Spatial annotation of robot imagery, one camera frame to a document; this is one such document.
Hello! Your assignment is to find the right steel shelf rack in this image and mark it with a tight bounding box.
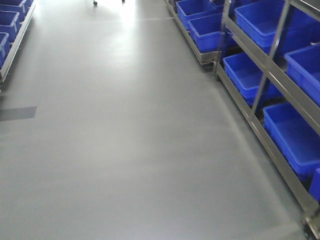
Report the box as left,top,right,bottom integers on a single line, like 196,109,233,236
165,0,320,240

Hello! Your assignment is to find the steel shelf rack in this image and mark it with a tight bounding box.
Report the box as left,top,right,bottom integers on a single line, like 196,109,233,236
0,0,36,83
165,0,320,240

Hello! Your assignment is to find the blue bin upper shelf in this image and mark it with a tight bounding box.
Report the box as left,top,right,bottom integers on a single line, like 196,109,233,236
234,0,320,57

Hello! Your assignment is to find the left steel shelf rack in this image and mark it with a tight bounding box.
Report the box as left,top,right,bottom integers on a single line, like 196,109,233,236
0,0,36,83

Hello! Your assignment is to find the blue bin rack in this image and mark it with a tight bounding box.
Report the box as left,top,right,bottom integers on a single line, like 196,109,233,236
0,11,21,43
188,12,223,54
176,0,218,22

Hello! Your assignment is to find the blue bin lower middle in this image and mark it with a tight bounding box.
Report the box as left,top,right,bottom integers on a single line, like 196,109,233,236
223,51,285,106

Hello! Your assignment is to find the blue bin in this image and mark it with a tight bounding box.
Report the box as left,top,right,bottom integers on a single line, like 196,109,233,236
223,51,285,106
284,44,320,105
263,102,320,182

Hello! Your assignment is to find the blue bin far rack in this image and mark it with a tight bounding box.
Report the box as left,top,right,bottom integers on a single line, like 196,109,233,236
176,0,218,22

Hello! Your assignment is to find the blue bin lower near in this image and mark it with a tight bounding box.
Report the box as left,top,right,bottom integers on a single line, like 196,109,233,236
263,102,320,182

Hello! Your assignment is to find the blue bin upper right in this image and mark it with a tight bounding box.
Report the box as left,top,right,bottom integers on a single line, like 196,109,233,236
284,44,320,105

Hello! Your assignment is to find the blue bin left rack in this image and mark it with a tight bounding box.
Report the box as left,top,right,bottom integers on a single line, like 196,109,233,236
0,11,21,43

